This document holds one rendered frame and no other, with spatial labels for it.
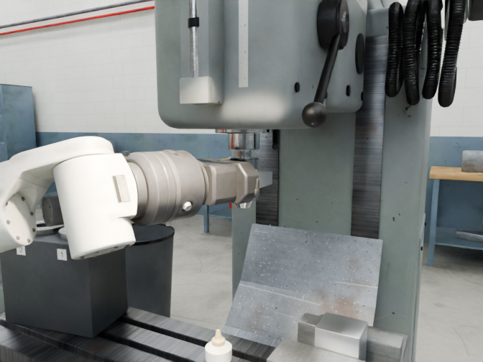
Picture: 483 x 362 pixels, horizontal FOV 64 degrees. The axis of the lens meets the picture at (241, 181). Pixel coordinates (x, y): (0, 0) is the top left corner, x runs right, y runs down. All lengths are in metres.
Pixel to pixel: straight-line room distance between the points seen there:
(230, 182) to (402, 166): 0.48
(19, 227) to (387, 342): 0.49
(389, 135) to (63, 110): 6.98
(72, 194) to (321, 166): 0.63
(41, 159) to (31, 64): 7.84
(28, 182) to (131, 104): 5.98
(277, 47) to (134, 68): 5.98
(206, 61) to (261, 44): 0.07
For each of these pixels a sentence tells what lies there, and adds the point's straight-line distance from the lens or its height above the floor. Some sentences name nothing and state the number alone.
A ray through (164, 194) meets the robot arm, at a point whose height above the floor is 1.24.
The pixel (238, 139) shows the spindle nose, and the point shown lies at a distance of 0.55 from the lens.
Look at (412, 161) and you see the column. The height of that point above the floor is 1.24.
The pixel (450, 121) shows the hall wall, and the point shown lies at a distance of 4.71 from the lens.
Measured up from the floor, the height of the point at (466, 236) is 0.27.
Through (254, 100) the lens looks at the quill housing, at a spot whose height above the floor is 1.34.
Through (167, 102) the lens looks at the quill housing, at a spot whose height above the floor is 1.35.
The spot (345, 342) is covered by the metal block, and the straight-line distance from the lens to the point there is 0.57.
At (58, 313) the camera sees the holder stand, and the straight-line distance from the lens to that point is 0.89.
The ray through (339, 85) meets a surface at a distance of 0.63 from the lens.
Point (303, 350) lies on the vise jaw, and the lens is 0.57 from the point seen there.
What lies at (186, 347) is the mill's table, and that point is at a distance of 0.79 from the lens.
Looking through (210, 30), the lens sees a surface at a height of 1.42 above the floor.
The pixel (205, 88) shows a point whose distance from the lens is 0.45.
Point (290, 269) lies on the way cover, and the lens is 0.94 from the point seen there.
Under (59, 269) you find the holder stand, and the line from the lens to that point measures 0.84.
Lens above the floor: 1.31
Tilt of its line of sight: 8 degrees down
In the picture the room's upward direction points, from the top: straight up
